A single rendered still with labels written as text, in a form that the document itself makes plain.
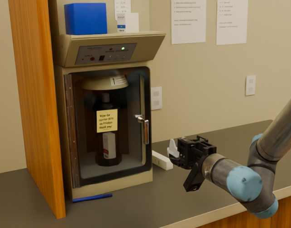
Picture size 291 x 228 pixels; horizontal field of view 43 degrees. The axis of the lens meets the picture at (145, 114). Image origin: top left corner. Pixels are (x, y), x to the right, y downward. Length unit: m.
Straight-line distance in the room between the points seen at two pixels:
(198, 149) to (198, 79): 1.01
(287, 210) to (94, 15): 1.02
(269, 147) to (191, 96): 1.06
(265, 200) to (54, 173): 0.62
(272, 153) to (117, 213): 0.54
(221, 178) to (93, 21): 0.57
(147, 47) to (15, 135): 0.74
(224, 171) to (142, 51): 0.52
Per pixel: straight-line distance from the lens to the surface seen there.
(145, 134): 1.31
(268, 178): 1.02
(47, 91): 1.13
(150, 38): 1.22
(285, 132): 0.92
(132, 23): 1.21
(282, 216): 1.58
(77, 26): 1.12
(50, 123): 1.15
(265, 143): 0.99
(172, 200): 1.33
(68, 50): 1.14
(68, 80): 1.22
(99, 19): 1.14
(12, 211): 1.36
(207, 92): 2.05
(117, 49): 1.20
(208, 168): 0.98
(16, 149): 1.70
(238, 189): 0.90
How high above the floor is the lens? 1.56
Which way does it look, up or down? 15 degrees down
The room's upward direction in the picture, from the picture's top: 1 degrees counter-clockwise
